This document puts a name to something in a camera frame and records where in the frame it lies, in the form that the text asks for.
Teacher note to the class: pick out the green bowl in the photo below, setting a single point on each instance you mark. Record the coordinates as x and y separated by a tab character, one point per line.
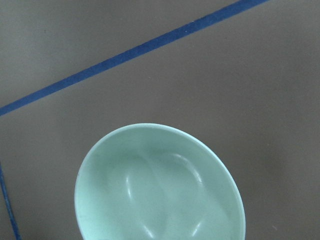
149	181

